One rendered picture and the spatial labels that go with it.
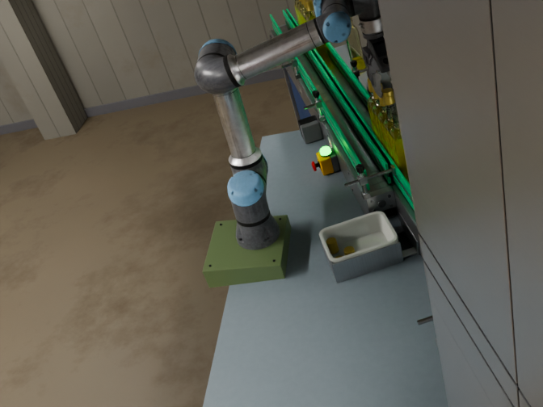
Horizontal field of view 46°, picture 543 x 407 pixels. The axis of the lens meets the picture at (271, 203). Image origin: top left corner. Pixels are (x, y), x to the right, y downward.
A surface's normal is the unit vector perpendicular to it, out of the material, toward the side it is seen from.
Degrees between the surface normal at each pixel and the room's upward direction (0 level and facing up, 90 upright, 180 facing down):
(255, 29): 90
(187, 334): 0
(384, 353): 0
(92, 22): 90
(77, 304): 0
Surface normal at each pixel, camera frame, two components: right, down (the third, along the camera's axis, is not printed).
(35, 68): -0.11, 0.60
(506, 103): -0.95, 0.32
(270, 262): -0.19, -0.79
